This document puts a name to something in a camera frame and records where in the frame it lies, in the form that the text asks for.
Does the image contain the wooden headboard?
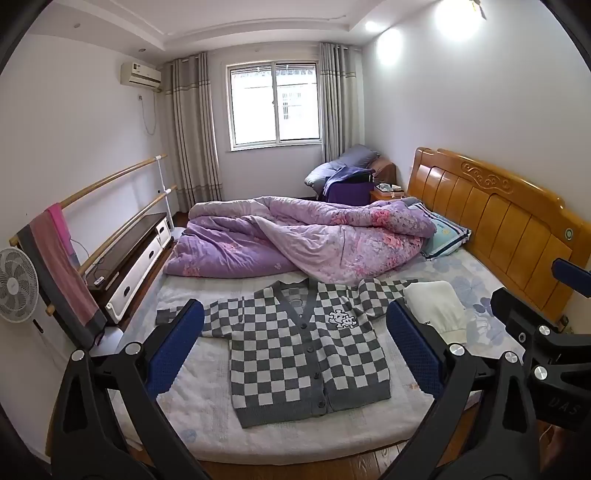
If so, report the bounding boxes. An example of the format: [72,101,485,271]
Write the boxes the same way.
[407,147,580,330]

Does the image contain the white rail stand post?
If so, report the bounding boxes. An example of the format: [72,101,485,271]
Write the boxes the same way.
[156,155,175,232]

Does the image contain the wooden rail rack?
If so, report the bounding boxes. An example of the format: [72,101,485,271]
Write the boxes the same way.
[46,185,177,317]

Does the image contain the pink grey towel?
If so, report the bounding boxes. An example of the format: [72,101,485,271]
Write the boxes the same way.
[16,203,108,349]

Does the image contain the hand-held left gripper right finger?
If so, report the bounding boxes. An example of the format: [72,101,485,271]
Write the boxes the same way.
[383,300,555,480]

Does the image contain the wooden rail bar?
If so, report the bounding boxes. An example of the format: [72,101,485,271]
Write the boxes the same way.
[9,154,167,247]

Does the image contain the brown chair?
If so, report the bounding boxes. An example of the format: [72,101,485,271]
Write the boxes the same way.
[372,157,398,186]

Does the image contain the white floral bed sheet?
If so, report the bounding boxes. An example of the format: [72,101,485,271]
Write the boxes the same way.
[88,249,509,466]

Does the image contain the air conditioner power cable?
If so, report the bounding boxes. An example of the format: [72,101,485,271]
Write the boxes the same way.
[139,95,158,136]

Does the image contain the grey blue pillow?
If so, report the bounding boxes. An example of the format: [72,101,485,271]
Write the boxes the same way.
[305,161,343,188]
[338,144,383,170]

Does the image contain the purple floral quilt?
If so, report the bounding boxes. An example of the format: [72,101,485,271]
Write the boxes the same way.
[164,195,438,284]

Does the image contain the chair with purple bedding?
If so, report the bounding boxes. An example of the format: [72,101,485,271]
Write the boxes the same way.
[322,166,376,205]

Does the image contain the window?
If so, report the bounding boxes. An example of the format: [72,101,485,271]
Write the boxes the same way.
[225,60,322,152]

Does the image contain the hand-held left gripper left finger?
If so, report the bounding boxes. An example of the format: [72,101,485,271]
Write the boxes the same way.
[46,299,208,480]

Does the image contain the wooden nightstand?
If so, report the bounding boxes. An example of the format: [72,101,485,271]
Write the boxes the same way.
[369,188,408,205]

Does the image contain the white air conditioner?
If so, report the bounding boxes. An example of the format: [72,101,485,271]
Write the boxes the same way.
[120,61,163,88]

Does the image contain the dark top white cabinet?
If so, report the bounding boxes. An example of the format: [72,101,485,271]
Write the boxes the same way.
[85,212,172,326]

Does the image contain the white standing fan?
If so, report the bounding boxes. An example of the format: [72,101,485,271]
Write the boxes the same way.
[0,248,44,344]

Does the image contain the light blue pillow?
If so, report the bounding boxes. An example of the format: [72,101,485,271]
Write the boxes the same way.
[418,200,472,260]

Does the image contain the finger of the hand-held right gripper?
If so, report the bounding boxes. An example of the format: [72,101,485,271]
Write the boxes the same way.
[551,257,591,291]
[490,286,560,352]

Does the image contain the grey striped curtain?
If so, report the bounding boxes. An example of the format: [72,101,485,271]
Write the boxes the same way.
[163,52,225,213]
[318,41,365,160]

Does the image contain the white folded garment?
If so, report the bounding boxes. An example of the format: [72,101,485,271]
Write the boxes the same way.
[403,281,468,343]

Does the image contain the grey white checkered cardigan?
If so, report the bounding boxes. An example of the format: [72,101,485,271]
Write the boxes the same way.
[156,277,419,429]

